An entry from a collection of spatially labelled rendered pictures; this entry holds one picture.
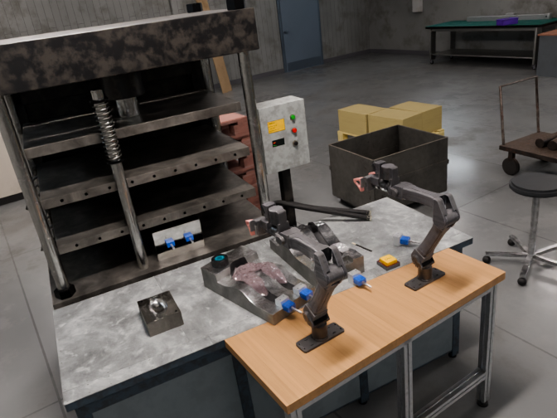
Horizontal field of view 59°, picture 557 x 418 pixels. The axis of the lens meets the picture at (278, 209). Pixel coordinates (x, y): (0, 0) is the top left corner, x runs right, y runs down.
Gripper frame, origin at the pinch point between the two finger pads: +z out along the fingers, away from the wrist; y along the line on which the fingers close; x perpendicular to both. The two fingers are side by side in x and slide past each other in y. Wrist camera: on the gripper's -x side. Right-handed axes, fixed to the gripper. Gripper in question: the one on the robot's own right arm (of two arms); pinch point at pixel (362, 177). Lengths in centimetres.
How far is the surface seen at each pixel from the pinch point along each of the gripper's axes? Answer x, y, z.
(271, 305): 35, 66, -13
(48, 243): 9, 135, 74
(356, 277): 36.2, 24.6, -20.0
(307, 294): 34, 51, -19
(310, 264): 31.1, 37.7, -3.1
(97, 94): -54, 95, 71
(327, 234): 29.1, 15.0, 12.1
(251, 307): 37, 72, -5
